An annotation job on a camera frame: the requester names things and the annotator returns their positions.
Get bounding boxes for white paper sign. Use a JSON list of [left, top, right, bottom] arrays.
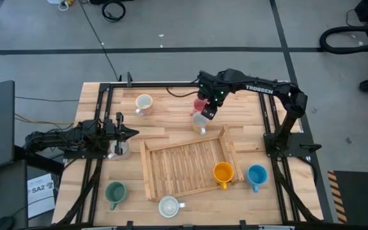
[[27, 173, 56, 220]]

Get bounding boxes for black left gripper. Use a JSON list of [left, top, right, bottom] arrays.
[[102, 111, 127, 157]]

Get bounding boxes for plain yellow mug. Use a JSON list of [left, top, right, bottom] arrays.
[[213, 161, 235, 190]]

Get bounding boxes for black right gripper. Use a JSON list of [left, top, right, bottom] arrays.
[[197, 70, 228, 121]]

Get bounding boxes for black vacuum hose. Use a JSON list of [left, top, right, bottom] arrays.
[[319, 26, 368, 54]]

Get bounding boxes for pink mug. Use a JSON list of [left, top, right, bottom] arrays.
[[189, 98, 208, 116]]

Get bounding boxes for white mug blue floral pattern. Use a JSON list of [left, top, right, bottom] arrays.
[[158, 195, 187, 219]]

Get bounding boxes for pale patterned mug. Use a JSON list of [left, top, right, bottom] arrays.
[[107, 140, 132, 161]]

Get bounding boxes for black mat hazard stripes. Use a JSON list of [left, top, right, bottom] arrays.
[[326, 170, 368, 224]]

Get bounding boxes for wooden slatted tray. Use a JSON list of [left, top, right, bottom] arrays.
[[139, 124, 245, 202]]

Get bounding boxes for orange striped cream mug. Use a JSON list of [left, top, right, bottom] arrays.
[[134, 93, 155, 116]]

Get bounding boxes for yellow cable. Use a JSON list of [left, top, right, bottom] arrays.
[[14, 113, 75, 126]]

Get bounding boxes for white and yellow plugs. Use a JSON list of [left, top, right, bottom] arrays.
[[47, 0, 76, 12]]

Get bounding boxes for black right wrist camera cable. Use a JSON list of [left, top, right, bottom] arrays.
[[165, 86, 201, 98]]

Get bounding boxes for yellow dotted white mug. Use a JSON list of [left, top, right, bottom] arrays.
[[191, 111, 210, 135]]

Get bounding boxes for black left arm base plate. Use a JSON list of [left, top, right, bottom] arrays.
[[63, 142, 109, 160]]

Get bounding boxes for black desk leg bar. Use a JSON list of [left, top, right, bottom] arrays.
[[13, 145, 65, 176]]

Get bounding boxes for black aluminium table frame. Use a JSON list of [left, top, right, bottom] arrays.
[[51, 81, 324, 230]]

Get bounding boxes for coiled black cable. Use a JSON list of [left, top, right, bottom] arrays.
[[102, 1, 127, 23]]

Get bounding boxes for green mug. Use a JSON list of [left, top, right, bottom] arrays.
[[104, 181, 128, 211]]

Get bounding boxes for black computer mouse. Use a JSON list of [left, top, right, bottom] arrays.
[[0, 216, 15, 230]]

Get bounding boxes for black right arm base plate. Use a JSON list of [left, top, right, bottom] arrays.
[[263, 132, 322, 158]]

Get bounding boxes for thin black floor cable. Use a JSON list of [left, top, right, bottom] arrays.
[[79, 0, 121, 82]]

